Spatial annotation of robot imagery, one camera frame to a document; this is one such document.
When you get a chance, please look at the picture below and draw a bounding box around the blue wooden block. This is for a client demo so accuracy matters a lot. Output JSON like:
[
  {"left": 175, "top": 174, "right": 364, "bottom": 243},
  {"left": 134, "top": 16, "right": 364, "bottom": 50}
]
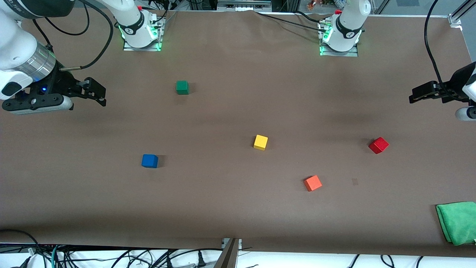
[{"left": 141, "top": 154, "right": 159, "bottom": 169}]

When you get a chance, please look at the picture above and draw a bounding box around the orange wooden block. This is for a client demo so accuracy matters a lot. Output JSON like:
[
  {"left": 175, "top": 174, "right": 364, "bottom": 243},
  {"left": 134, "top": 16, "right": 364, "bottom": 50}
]
[{"left": 303, "top": 175, "right": 323, "bottom": 192}]

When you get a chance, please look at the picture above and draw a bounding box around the brown table cover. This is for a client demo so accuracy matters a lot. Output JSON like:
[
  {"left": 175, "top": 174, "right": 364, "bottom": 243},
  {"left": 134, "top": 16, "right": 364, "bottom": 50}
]
[{"left": 0, "top": 9, "right": 476, "bottom": 257}]

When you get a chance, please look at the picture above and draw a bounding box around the aluminium frame corner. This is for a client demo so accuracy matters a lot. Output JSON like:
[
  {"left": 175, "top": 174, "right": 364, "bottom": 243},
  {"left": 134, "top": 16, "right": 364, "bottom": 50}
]
[{"left": 448, "top": 0, "right": 476, "bottom": 27}]

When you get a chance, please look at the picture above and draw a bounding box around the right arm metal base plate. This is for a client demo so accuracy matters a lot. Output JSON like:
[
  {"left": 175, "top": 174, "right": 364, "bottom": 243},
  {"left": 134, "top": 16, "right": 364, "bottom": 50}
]
[{"left": 123, "top": 17, "right": 165, "bottom": 52}]

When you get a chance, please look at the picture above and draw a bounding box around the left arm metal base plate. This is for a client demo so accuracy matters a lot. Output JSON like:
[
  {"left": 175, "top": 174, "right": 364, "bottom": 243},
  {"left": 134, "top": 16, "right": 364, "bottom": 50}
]
[{"left": 319, "top": 20, "right": 359, "bottom": 57}]

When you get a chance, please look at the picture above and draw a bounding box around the red wooden block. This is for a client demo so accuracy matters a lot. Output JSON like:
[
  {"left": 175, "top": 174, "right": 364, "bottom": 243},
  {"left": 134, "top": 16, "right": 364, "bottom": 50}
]
[{"left": 369, "top": 137, "right": 389, "bottom": 154}]

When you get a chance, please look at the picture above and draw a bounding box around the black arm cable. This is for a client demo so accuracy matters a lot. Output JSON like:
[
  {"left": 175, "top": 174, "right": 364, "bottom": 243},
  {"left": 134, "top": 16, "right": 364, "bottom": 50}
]
[
  {"left": 33, "top": 0, "right": 114, "bottom": 71},
  {"left": 424, "top": 0, "right": 448, "bottom": 92}
]

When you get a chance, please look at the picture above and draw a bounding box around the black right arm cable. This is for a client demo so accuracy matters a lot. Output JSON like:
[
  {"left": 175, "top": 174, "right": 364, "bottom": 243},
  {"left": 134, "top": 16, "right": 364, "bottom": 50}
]
[{"left": 33, "top": 0, "right": 114, "bottom": 71}]

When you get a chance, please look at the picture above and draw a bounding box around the silver metal rail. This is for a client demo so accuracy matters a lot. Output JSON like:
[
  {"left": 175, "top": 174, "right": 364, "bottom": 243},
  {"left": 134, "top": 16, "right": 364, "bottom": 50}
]
[{"left": 218, "top": 0, "right": 273, "bottom": 9}]

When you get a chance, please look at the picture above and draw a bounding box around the black power plug cable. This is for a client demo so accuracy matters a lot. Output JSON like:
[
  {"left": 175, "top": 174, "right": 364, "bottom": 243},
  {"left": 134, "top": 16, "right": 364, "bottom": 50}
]
[{"left": 164, "top": 249, "right": 223, "bottom": 268}]

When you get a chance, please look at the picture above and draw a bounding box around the green folded cloth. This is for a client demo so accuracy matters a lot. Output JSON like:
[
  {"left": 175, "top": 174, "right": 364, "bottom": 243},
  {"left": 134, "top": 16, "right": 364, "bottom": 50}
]
[{"left": 436, "top": 201, "right": 476, "bottom": 246}]

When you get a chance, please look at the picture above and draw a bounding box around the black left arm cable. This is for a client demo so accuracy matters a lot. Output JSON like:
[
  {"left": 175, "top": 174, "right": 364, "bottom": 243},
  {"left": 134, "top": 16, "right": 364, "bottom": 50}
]
[{"left": 424, "top": 0, "right": 448, "bottom": 92}]

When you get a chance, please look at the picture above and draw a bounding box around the aluminium profile beam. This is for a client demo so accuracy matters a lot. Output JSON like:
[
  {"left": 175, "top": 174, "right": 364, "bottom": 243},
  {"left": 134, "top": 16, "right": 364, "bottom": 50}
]
[{"left": 214, "top": 238, "right": 243, "bottom": 268}]

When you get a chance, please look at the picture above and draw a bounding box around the black cable across table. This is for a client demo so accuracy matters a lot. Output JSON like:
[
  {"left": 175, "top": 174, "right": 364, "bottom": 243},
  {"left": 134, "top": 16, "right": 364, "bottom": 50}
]
[{"left": 255, "top": 10, "right": 328, "bottom": 30}]

